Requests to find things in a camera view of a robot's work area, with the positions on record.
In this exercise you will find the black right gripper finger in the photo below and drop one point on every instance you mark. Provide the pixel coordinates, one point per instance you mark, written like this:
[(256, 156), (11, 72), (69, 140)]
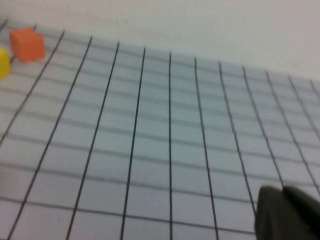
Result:
[(282, 215)]

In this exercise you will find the grey grid-pattern tablecloth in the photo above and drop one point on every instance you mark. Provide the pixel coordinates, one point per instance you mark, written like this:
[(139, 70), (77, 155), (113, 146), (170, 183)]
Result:
[(160, 137)]

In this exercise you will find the orange foam cube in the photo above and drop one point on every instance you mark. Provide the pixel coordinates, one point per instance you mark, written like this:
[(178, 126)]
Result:
[(27, 45)]

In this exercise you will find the plain yellow foam cube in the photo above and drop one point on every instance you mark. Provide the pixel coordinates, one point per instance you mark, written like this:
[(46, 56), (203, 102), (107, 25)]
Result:
[(3, 63)]

